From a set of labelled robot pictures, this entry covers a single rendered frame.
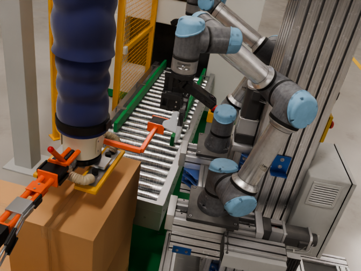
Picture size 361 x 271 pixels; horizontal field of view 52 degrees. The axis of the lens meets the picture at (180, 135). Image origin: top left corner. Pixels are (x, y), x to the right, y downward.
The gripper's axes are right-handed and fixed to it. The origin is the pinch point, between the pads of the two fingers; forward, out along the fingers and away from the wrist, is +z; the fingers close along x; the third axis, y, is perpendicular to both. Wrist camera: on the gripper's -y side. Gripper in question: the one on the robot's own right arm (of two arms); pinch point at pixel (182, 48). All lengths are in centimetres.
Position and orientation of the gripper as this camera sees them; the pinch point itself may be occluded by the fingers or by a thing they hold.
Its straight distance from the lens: 208.1
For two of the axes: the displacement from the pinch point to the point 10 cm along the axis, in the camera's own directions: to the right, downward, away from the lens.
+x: 5.2, -3.8, 7.7
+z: -1.5, 8.4, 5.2
